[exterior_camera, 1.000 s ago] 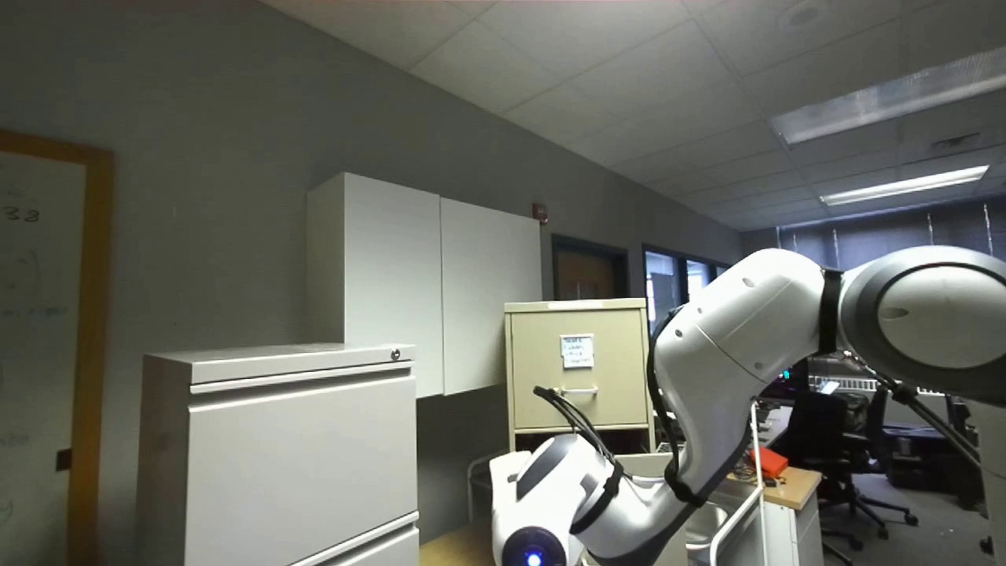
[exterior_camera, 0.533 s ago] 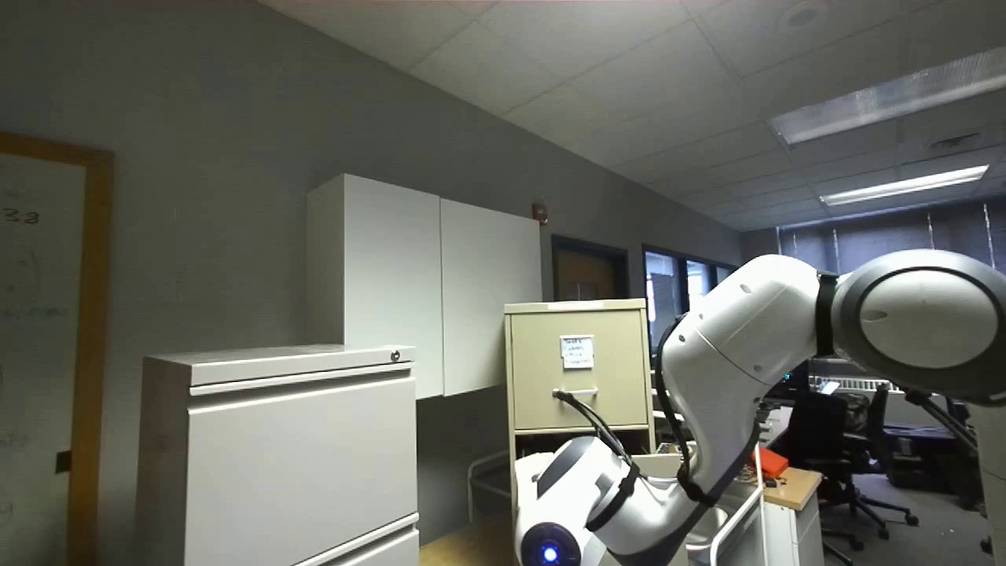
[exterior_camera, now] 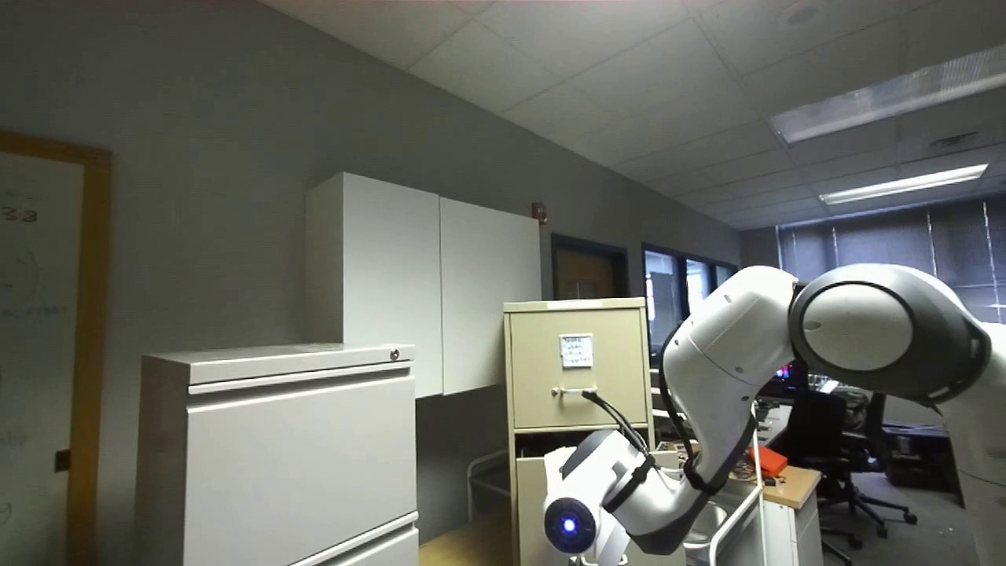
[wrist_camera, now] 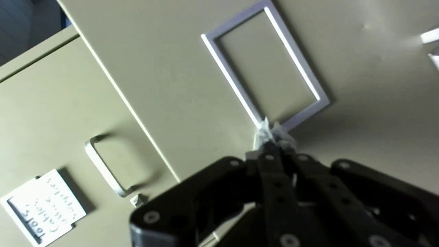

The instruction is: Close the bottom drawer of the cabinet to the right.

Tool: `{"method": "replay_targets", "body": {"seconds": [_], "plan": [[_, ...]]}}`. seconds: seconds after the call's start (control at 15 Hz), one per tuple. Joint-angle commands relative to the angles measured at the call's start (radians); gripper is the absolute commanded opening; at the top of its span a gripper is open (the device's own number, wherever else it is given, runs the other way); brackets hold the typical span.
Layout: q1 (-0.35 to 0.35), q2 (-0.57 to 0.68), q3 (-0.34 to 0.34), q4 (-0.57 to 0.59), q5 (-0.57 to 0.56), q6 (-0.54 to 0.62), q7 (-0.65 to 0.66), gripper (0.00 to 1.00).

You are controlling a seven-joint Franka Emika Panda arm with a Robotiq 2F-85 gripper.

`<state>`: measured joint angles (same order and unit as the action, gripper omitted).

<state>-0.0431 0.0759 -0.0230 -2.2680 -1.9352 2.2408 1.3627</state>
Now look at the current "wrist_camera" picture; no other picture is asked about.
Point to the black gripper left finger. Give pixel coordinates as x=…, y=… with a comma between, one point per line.
x=215, y=205

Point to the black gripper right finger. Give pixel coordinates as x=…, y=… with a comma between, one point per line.
x=358, y=205

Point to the beige unlabelled cabinet drawer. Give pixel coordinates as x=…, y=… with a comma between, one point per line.
x=174, y=68

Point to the beige labelled cabinet drawer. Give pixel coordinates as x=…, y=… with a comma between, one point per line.
x=56, y=118

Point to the beige metal filing cabinet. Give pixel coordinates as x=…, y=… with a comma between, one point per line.
x=28, y=56

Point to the empty silver label holder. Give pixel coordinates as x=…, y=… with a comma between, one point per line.
x=227, y=68

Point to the white handwritten label card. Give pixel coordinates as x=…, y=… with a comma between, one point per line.
x=46, y=207

